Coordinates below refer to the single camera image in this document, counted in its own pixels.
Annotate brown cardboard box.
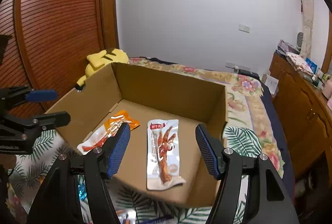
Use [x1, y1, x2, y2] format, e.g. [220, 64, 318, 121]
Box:
[44, 62, 229, 207]

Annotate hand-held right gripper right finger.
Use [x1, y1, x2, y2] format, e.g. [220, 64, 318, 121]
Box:
[195, 124, 306, 224]

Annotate blue box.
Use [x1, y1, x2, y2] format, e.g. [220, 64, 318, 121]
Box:
[305, 58, 318, 72]

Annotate stack of folded cloths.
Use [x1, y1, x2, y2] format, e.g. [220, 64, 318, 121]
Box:
[276, 39, 315, 77]

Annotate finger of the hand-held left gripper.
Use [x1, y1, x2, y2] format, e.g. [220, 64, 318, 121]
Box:
[0, 111, 71, 140]
[0, 85, 59, 113]

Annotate blue snack packet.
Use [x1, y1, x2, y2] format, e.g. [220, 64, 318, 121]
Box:
[77, 180, 88, 200]

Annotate dark blue bed sheet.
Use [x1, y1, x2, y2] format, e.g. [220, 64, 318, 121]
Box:
[259, 79, 296, 188]

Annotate orange white snack packet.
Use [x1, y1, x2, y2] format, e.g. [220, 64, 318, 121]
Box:
[115, 210, 136, 224]

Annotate white wall outlet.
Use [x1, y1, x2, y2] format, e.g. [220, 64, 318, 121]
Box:
[225, 62, 251, 70]

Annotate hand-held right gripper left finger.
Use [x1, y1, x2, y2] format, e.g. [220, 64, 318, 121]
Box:
[26, 122, 131, 224]

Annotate clear chicken feet snack packet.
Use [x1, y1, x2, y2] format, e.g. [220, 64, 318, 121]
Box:
[146, 119, 187, 191]

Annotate brown wooden cabinet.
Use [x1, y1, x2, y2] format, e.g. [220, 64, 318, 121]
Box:
[268, 52, 332, 180]

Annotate brown wooden slatted wardrobe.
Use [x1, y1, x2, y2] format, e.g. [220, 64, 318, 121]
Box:
[0, 0, 120, 121]

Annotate white box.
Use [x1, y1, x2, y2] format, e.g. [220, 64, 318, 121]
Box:
[265, 76, 280, 95]

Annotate black box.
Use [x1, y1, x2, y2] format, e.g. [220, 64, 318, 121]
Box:
[237, 69, 260, 80]

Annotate yellow plush toy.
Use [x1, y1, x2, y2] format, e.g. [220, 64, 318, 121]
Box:
[76, 47, 129, 91]

